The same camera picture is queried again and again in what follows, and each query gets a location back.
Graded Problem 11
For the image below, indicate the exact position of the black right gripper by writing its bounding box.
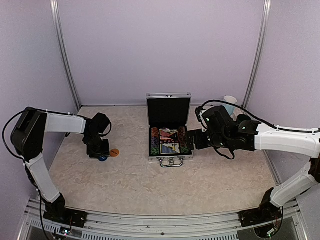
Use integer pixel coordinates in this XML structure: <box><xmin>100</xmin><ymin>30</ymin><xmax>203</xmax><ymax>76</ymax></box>
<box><xmin>183</xmin><ymin>128</ymin><xmax>231</xmax><ymax>151</ymax></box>

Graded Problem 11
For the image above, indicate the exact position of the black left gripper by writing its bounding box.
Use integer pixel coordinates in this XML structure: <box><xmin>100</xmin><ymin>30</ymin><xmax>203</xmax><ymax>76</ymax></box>
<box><xmin>84</xmin><ymin>133</ymin><xmax>110</xmax><ymax>158</ymax></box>

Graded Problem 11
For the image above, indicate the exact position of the green chip group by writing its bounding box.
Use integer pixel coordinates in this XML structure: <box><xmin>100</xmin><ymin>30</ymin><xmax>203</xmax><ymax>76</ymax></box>
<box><xmin>180</xmin><ymin>146</ymin><xmax>190</xmax><ymax>154</ymax></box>

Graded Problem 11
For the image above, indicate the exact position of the orange round button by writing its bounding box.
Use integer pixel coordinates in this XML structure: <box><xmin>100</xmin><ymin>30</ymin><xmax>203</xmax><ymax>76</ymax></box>
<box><xmin>110</xmin><ymin>148</ymin><xmax>120</xmax><ymax>158</ymax></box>

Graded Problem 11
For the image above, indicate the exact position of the blue small blind button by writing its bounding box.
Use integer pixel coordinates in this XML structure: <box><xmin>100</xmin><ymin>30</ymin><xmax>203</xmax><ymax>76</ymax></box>
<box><xmin>98</xmin><ymin>155</ymin><xmax>109</xmax><ymax>162</ymax></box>

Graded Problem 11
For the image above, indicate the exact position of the red playing card deck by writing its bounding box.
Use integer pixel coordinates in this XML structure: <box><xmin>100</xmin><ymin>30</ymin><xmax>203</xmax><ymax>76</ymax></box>
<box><xmin>159</xmin><ymin>132</ymin><xmax>173</xmax><ymax>140</ymax></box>

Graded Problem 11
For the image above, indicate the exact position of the aluminium poker case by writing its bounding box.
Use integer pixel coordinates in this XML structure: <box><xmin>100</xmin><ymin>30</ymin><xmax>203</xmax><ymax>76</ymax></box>
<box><xmin>146</xmin><ymin>92</ymin><xmax>193</xmax><ymax>168</ymax></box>

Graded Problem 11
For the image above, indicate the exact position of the green chip stack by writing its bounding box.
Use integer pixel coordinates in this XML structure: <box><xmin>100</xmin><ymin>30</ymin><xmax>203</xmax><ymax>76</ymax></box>
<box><xmin>150</xmin><ymin>146</ymin><xmax>160</xmax><ymax>156</ymax></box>

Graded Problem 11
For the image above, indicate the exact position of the black triangular dealer button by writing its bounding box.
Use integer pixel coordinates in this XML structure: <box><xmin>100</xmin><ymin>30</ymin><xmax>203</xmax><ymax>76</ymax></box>
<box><xmin>166</xmin><ymin>130</ymin><xmax>178</xmax><ymax>140</ymax></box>

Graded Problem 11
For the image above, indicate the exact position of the clear round plastic lid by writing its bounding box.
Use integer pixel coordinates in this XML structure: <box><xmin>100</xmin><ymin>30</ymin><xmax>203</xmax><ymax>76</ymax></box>
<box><xmin>159</xmin><ymin>128</ymin><xmax>171</xmax><ymax>135</ymax></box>

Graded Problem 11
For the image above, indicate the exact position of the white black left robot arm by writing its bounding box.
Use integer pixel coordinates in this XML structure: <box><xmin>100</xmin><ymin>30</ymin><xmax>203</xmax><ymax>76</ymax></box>
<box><xmin>10</xmin><ymin>107</ymin><xmax>112</xmax><ymax>228</ymax></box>

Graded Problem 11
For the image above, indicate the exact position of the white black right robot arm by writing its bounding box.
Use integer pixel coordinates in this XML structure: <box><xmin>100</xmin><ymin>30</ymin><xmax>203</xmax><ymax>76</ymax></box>
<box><xmin>188</xmin><ymin>105</ymin><xmax>320</xmax><ymax>227</ymax></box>

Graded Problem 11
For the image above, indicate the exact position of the right poker chip row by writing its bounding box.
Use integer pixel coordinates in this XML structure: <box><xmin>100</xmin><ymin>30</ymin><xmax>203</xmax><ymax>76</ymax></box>
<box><xmin>177</xmin><ymin>126</ymin><xmax>188</xmax><ymax>148</ymax></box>

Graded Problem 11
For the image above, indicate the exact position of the poker chip row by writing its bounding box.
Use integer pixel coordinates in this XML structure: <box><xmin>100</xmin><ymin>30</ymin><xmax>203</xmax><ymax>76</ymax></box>
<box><xmin>150</xmin><ymin>127</ymin><xmax>160</xmax><ymax>148</ymax></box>
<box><xmin>177</xmin><ymin>126</ymin><xmax>188</xmax><ymax>148</ymax></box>

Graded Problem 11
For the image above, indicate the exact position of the red dice row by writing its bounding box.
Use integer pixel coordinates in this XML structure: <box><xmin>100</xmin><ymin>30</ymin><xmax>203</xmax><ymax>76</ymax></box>
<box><xmin>160</xmin><ymin>140</ymin><xmax>179</xmax><ymax>144</ymax></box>

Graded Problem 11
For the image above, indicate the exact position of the left poker chip row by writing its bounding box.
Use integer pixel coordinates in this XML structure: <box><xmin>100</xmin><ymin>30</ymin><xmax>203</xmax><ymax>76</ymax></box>
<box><xmin>150</xmin><ymin>127</ymin><xmax>160</xmax><ymax>148</ymax></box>

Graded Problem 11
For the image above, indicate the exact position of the dark green mug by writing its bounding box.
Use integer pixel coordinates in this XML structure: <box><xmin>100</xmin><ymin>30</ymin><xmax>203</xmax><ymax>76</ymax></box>
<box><xmin>236</xmin><ymin>114</ymin><xmax>252</xmax><ymax>124</ymax></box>

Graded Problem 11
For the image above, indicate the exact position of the light blue ribbed cup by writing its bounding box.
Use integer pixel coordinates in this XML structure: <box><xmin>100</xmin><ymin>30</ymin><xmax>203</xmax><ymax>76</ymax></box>
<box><xmin>223</xmin><ymin>95</ymin><xmax>238</xmax><ymax>116</ymax></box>

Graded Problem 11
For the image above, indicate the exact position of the front aluminium rail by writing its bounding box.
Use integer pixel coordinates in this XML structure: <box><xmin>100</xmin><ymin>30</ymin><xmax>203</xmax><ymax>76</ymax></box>
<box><xmin>24</xmin><ymin>211</ymin><xmax>301</xmax><ymax>240</ymax></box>

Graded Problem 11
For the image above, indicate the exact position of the right aluminium frame post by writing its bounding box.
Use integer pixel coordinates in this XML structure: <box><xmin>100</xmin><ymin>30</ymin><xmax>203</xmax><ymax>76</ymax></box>
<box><xmin>242</xmin><ymin>0</ymin><xmax>272</xmax><ymax>109</ymax></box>

